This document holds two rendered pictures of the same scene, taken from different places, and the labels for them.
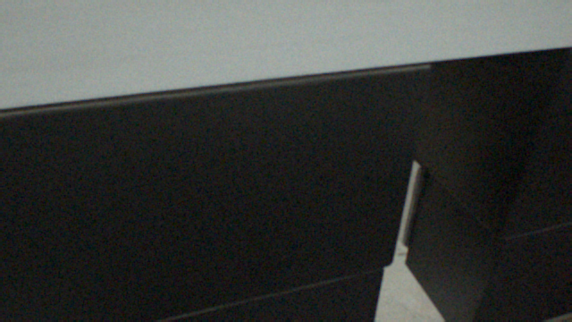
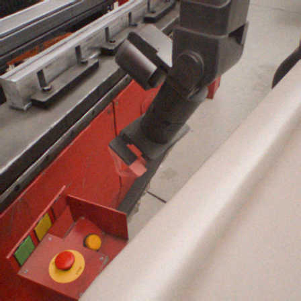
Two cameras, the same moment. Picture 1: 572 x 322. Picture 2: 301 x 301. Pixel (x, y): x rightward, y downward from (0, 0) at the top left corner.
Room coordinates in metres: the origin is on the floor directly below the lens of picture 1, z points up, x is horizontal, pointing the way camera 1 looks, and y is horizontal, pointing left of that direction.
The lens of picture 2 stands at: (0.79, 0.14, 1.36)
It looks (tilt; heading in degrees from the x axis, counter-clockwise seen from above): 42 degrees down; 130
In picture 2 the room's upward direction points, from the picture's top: straight up
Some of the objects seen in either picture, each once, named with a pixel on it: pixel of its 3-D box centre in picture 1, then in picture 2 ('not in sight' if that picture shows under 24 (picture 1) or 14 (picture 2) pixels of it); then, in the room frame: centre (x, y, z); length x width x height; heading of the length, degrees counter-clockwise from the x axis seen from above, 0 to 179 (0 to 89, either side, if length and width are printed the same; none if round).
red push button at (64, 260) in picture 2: not in sight; (66, 263); (0.46, 0.27, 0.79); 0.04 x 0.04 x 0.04
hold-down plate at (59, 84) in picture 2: not in sight; (68, 80); (0.01, 0.66, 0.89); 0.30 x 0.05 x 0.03; 106
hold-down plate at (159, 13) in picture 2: not in sight; (160, 11); (-0.21, 1.43, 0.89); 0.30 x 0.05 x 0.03; 106
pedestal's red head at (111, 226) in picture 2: not in sight; (76, 252); (0.43, 0.31, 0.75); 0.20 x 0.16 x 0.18; 108
